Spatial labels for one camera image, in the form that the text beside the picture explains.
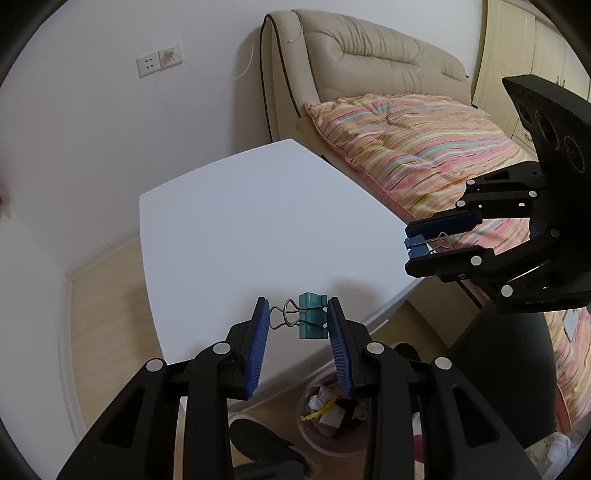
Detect pink translucent trash bin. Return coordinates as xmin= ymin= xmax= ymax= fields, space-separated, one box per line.
xmin=296 ymin=367 xmax=426 ymax=462

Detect thin white cable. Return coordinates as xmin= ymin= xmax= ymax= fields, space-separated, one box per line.
xmin=178 ymin=25 xmax=305 ymax=81

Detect white baseboard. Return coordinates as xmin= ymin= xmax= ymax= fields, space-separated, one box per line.
xmin=65 ymin=233 xmax=141 ymax=278

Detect beige padded headboard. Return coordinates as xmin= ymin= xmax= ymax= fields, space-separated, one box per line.
xmin=261 ymin=8 xmax=474 ymax=144

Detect yellow plastic clip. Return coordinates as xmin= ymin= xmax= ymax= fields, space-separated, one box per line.
xmin=300 ymin=401 xmax=337 ymax=422

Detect striped pink quilt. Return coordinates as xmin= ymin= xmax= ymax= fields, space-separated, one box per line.
xmin=302 ymin=93 xmax=591 ymax=416

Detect blue binder clip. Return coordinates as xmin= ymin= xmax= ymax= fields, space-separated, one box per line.
xmin=404 ymin=232 xmax=452 ymax=259

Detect white table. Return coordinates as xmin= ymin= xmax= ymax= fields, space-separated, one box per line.
xmin=139 ymin=138 xmax=426 ymax=411

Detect white tissue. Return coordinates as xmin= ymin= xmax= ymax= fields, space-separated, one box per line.
xmin=308 ymin=387 xmax=340 ymax=411

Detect teal binder clip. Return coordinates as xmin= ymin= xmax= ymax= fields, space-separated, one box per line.
xmin=269 ymin=292 xmax=329 ymax=341

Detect cream wardrobe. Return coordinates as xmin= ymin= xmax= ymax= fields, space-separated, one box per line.
xmin=471 ymin=0 xmax=591 ymax=148

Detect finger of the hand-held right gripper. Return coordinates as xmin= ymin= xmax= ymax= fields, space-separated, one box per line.
xmin=404 ymin=231 xmax=561 ymax=315
xmin=405 ymin=162 xmax=543 ymax=246

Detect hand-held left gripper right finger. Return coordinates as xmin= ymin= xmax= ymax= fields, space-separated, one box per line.
xmin=325 ymin=296 xmax=541 ymax=480

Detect white patterned cloth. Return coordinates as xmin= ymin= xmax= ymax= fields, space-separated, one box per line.
xmin=526 ymin=431 xmax=575 ymax=476

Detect black shoe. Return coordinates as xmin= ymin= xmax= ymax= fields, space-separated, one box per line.
xmin=392 ymin=343 xmax=422 ymax=365
xmin=229 ymin=415 xmax=315 ymax=480

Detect white wall socket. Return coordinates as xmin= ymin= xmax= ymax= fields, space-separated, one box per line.
xmin=136 ymin=54 xmax=161 ymax=78
xmin=158 ymin=45 xmax=182 ymax=70

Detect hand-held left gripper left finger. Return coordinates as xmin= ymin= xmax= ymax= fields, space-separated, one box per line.
xmin=56 ymin=296 xmax=270 ymax=480

